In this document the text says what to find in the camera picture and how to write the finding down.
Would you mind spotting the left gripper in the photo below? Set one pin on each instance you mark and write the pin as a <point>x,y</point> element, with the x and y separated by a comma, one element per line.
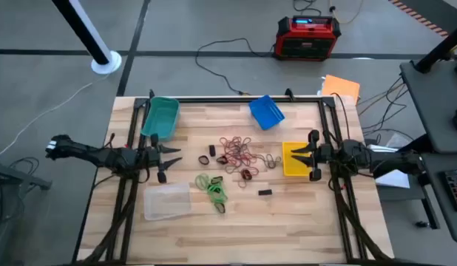
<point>152,159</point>

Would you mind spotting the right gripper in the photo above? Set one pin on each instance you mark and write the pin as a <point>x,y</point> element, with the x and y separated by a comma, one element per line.
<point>322,155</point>

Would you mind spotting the clear plastic container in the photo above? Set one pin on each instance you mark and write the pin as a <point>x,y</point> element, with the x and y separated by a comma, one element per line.
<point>167,201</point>

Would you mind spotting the red rubber band tangle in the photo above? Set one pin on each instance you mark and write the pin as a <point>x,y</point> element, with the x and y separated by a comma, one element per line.
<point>236,151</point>

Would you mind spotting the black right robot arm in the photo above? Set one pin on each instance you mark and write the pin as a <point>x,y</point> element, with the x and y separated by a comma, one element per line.
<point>380,159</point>

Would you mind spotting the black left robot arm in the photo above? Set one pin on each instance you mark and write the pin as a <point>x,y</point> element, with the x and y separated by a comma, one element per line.
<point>84,151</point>

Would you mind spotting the green rubber band bunch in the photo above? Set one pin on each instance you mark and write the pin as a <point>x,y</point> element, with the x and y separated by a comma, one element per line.
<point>215,190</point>

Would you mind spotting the yellow plastic basket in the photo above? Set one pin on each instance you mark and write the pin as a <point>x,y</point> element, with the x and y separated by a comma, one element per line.
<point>289,168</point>

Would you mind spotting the teal plastic basket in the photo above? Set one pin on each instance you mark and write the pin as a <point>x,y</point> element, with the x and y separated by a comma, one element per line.
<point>162,116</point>

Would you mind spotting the small black block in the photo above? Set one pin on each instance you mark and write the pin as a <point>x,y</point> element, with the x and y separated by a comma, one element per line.
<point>265,192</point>

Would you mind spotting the blue plastic basket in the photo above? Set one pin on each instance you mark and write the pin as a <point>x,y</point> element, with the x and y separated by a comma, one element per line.
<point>266,111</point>

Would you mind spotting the orange paper folder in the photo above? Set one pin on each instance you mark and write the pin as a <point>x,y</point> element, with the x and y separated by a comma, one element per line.
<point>341,88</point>

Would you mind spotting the white paper sheet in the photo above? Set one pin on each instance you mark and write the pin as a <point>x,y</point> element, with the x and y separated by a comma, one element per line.
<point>395,179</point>

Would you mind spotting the red portable power station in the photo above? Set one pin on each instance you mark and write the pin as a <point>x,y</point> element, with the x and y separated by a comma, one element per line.
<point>306,44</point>

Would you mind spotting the grey side table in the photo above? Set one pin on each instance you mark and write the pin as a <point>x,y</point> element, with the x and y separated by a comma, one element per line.
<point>432,107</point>

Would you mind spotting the small black floor object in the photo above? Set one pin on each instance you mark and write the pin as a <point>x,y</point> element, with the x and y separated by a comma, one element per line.
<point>422,224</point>

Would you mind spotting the grey metal stand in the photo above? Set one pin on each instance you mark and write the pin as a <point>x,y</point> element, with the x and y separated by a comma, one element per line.
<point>21,177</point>

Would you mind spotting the black white pole with base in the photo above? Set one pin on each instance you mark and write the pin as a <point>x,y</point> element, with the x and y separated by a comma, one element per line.
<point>84,31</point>

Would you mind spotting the backlit keyboard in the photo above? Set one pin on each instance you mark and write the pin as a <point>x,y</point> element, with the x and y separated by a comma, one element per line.
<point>456,188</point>

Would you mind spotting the dark keyboard desk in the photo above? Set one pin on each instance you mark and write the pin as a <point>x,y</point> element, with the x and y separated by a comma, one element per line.
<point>446,225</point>

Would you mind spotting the hazard-striped black mat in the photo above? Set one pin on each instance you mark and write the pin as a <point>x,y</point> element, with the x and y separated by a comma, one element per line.
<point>417,16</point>

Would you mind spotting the black frame clamp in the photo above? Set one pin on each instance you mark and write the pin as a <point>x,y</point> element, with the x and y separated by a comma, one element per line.
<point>151,94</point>
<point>289,95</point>

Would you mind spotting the black aluminium table frame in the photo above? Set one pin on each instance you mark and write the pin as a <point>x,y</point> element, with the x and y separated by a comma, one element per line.
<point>232,99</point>

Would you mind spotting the black slanted post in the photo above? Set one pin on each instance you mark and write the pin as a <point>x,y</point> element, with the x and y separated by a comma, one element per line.
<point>441,48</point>

